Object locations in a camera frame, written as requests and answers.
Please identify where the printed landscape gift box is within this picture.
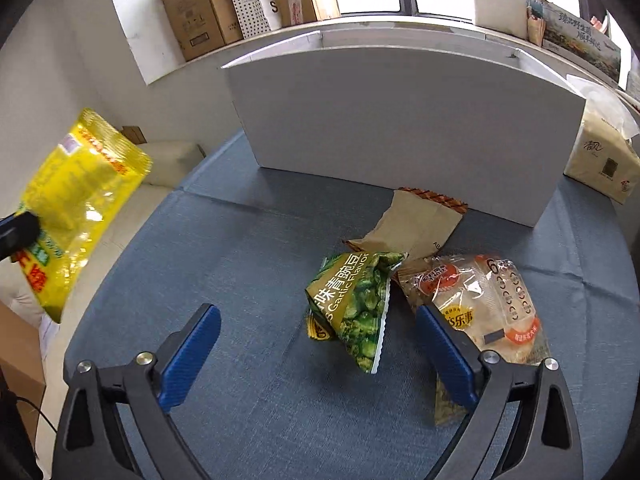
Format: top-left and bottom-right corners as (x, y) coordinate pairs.
(527, 0), (620, 82)

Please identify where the yellow snack bag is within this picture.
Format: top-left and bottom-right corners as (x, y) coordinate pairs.
(11, 108), (152, 323)

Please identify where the green pea snack bag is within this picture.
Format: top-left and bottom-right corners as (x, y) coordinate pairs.
(305, 252), (405, 374)

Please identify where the tissue paper pack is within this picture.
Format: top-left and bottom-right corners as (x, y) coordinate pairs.
(564, 75), (639, 205)

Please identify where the white foam box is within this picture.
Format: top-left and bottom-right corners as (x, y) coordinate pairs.
(473, 0), (528, 40)

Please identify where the tall brown cardboard box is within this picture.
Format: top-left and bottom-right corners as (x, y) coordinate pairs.
(162, 0), (243, 62)

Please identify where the bread in clear wrapper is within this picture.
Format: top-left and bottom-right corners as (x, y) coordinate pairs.
(394, 252), (552, 428)

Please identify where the white cardboard storage box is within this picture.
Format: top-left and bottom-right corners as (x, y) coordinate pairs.
(224, 29), (585, 226)

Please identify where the cream sofa cushion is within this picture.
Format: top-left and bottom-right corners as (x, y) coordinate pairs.
(0, 140), (206, 328)

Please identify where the beige kraft snack bag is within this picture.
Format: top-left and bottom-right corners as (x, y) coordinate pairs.
(346, 188), (469, 260)

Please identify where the black cable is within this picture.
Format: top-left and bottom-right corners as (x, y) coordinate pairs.
(14, 394), (59, 436)

